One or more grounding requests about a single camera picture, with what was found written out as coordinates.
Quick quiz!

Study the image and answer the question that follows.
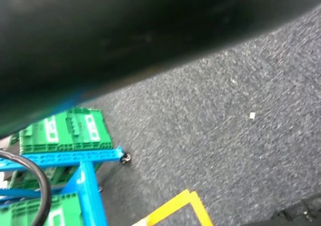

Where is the blue metal shelf rack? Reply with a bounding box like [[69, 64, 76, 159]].
[[0, 146, 132, 226]]

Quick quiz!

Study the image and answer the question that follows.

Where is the green plastic crate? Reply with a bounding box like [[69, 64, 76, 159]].
[[0, 192, 84, 226], [65, 107, 114, 151], [19, 109, 70, 154]]

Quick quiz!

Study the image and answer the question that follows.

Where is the yellow floor tape square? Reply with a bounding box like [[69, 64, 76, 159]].
[[130, 188, 214, 226]]

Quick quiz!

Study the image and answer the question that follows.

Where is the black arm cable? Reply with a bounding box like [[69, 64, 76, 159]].
[[0, 149, 52, 226]]

